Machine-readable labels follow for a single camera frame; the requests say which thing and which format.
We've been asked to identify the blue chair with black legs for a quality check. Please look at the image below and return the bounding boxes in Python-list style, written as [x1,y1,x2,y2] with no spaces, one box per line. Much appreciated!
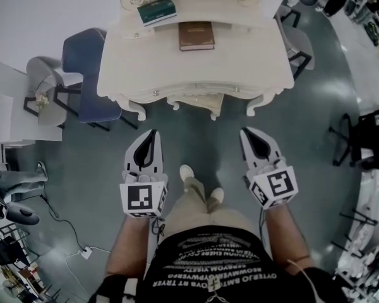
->
[62,27,139,132]

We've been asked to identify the black floor cable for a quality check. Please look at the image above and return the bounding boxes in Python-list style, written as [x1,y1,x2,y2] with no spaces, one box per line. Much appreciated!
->
[39,194,86,252]

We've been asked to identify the white floor cable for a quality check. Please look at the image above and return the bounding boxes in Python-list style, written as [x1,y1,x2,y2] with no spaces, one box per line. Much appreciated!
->
[64,246,113,296]

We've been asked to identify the person's left forearm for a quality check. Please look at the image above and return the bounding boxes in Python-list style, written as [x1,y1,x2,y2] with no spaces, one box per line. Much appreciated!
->
[105,216,165,280]

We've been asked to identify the person's white shoe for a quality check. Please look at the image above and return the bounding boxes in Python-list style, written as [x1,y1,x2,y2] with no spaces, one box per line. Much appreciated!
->
[210,187,225,203]
[179,164,195,182]

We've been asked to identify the cream ornate dressing table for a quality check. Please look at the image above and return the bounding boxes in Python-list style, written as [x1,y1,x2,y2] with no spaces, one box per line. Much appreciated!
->
[96,0,295,121]

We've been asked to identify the brown book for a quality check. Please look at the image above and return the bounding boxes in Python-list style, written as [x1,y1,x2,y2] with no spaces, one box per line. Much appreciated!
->
[177,21,215,52]

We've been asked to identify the person's right white shoe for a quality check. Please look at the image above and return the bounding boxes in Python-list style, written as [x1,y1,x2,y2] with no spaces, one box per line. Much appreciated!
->
[210,187,225,203]

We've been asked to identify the small flower bunch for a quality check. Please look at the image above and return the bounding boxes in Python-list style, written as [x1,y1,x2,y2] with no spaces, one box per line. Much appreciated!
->
[34,93,50,110]

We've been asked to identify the person's beige trousers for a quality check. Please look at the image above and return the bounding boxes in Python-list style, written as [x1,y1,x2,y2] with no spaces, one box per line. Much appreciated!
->
[164,175,256,233]

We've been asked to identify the person's left white shoe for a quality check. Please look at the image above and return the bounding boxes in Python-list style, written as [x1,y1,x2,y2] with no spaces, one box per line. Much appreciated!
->
[179,164,195,182]

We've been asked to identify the person's black printed t-shirt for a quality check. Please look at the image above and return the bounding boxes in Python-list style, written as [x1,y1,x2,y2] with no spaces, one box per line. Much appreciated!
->
[88,224,354,303]

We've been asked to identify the grey chair with black legs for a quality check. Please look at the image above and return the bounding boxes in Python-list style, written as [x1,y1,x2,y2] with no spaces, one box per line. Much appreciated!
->
[331,208,379,255]
[23,56,83,129]
[274,4,313,81]

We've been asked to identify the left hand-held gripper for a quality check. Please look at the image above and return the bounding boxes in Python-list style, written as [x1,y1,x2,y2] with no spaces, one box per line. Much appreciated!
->
[119,129,169,219]

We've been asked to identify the cream upholstered stool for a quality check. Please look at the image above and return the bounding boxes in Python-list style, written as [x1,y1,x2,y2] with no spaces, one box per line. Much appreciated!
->
[166,92,225,121]

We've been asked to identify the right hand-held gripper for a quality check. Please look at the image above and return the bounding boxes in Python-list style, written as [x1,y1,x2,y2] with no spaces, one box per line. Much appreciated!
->
[239,127,299,210]

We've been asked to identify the green book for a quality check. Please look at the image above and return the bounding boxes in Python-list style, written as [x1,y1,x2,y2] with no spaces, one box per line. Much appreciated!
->
[136,0,178,27]

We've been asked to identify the silver chain necklace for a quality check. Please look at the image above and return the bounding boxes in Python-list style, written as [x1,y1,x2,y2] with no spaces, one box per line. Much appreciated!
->
[205,279,228,303]

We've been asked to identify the white table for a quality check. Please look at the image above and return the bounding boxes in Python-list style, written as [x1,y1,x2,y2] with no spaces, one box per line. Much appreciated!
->
[0,57,64,146]

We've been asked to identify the black office chair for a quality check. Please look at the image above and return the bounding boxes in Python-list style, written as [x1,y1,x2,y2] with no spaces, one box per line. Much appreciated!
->
[328,105,379,170]

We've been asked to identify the person's right forearm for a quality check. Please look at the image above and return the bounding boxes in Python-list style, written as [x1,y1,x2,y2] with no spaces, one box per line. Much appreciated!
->
[262,206,313,270]

